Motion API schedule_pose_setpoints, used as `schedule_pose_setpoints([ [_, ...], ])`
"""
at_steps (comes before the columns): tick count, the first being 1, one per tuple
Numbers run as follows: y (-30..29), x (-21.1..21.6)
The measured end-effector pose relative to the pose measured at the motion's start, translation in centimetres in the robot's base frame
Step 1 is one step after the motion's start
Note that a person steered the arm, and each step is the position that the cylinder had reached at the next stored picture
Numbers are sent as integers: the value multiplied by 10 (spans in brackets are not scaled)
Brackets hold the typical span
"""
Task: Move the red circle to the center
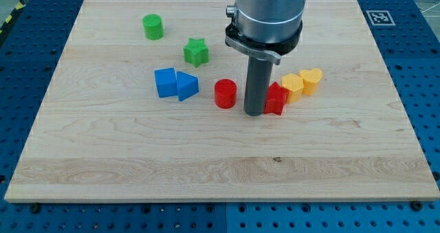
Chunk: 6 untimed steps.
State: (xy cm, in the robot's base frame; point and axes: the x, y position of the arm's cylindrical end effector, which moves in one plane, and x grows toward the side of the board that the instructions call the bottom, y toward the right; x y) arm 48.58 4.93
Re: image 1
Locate red star block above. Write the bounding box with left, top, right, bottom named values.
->
left=263, top=82, right=289, bottom=115

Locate wooden board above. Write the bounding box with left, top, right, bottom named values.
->
left=5, top=0, right=439, bottom=203

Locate yellow heart block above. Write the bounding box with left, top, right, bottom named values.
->
left=299, top=68, right=323, bottom=96

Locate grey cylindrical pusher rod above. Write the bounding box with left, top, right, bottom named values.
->
left=243, top=56, right=272, bottom=116

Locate yellow hexagon block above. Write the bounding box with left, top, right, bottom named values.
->
left=281, top=74, right=304, bottom=104

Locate blue cube block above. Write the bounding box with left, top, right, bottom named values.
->
left=154, top=67, right=177, bottom=98

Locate green cylinder block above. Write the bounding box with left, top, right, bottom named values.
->
left=142, top=14, right=164, bottom=40

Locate blue triangle block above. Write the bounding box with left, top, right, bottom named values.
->
left=177, top=71, right=199, bottom=102

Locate red cylinder block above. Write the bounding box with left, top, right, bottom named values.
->
left=214, top=79, right=237, bottom=109

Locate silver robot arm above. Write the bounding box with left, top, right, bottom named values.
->
left=225, top=0, right=306, bottom=116

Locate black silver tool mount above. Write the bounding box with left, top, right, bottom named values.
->
left=225, top=5, right=303, bottom=65

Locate white fiducial marker tag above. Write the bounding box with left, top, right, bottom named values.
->
left=366, top=10, right=395, bottom=26

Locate green star block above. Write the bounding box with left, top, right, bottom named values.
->
left=183, top=38, right=209, bottom=67

